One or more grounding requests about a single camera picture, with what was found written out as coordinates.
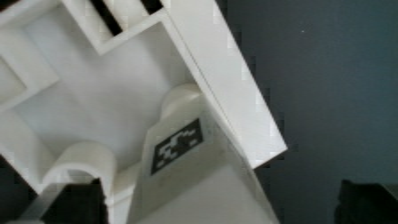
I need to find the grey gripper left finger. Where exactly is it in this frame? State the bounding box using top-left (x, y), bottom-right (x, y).
top-left (0, 178), bottom-right (109, 224)

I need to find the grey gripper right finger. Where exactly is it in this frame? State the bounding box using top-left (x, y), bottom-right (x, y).
top-left (336, 180), bottom-right (398, 224)

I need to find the white chair leg with tag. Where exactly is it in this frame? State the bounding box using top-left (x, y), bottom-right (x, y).
top-left (128, 84), bottom-right (281, 224)

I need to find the white chair seat part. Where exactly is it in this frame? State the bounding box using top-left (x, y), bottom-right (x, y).
top-left (0, 0), bottom-right (189, 222)

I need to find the white U-shaped fence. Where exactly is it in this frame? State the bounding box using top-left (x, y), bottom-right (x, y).
top-left (160, 0), bottom-right (288, 168)

